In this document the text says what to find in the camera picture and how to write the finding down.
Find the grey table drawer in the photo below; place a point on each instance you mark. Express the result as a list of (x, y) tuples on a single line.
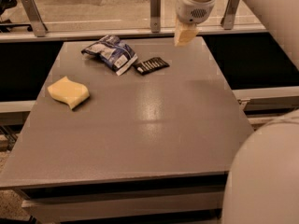
[(87, 208)]

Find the middle metal glass bracket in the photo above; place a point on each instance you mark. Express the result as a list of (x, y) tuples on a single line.
[(155, 16)]

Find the black rxbar chocolate bar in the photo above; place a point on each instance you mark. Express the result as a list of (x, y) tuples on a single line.
[(151, 65)]

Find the blue chip bag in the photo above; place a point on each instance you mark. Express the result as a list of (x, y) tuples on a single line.
[(113, 52)]

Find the black office chair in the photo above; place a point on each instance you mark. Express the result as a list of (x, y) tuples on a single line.
[(7, 25)]

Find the metal glass bracket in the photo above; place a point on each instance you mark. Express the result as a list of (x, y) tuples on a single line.
[(228, 19), (34, 17), (155, 16)]

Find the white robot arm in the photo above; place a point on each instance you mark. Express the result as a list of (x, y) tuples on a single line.
[(263, 182)]

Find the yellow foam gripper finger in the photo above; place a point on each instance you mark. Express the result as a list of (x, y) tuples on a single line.
[(177, 32), (187, 33)]

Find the right metal glass bracket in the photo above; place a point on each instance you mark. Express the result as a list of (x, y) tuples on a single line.
[(228, 19)]

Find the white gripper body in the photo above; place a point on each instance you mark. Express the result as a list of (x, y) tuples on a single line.
[(192, 12)]

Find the yellow sponge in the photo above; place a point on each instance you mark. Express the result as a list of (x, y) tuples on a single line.
[(68, 92)]

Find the left metal glass bracket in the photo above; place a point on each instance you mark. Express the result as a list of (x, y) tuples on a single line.
[(34, 17)]

